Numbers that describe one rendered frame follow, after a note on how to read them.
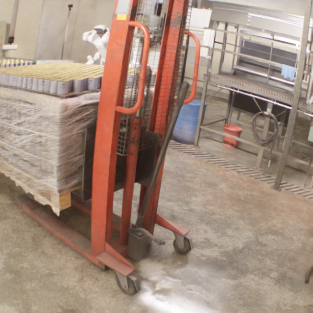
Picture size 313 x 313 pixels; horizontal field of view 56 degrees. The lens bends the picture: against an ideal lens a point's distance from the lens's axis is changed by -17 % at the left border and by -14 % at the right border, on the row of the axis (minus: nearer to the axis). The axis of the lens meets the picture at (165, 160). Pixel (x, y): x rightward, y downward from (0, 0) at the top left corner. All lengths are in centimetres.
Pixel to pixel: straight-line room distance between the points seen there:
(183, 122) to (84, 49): 211
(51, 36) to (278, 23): 418
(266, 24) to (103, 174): 317
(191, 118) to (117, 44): 329
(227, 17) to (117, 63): 304
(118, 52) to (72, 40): 419
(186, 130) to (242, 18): 193
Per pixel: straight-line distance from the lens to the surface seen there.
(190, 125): 493
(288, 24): 434
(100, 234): 212
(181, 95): 183
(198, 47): 210
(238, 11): 456
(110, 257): 211
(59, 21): 630
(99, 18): 545
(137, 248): 229
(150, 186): 207
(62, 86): 182
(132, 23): 170
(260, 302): 230
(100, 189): 196
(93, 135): 197
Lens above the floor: 151
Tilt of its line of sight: 21 degrees down
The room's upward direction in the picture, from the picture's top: 9 degrees clockwise
